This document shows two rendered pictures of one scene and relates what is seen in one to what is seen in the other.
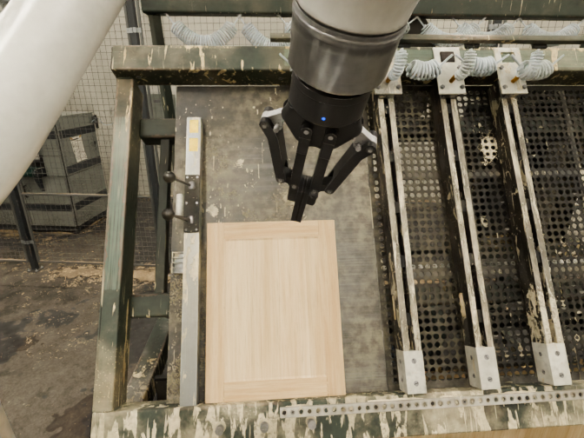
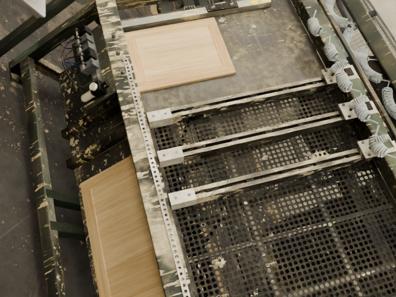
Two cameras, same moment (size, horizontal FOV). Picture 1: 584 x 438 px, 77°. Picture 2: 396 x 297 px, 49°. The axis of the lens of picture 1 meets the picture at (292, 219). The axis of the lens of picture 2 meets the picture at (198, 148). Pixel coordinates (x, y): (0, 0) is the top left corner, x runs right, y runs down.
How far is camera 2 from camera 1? 1.85 m
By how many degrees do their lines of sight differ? 30
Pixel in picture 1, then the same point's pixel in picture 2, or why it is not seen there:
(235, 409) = (123, 41)
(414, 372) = (159, 114)
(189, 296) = (174, 15)
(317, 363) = (152, 76)
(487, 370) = (168, 153)
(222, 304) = (173, 30)
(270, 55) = (320, 18)
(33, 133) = not seen: outside the picture
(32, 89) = not seen: outside the picture
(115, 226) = not seen: outside the picture
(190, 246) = (199, 10)
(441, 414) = (138, 134)
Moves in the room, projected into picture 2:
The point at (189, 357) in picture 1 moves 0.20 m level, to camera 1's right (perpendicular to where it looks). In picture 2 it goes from (144, 20) to (150, 44)
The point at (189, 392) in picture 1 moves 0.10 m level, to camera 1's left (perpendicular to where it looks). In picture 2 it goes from (128, 23) to (125, 12)
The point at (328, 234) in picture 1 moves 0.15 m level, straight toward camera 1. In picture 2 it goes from (226, 71) to (213, 55)
